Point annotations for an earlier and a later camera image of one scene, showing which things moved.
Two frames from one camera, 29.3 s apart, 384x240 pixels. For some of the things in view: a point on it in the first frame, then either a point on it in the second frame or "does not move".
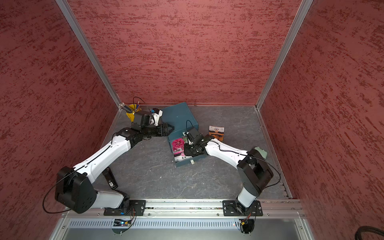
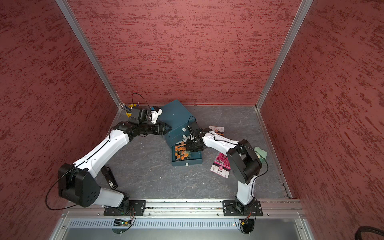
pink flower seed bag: x=178 y=146 -> x=221 y=165
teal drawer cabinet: x=180 y=116 does not move
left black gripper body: x=153 y=130 does not move
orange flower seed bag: x=217 y=132 does not move
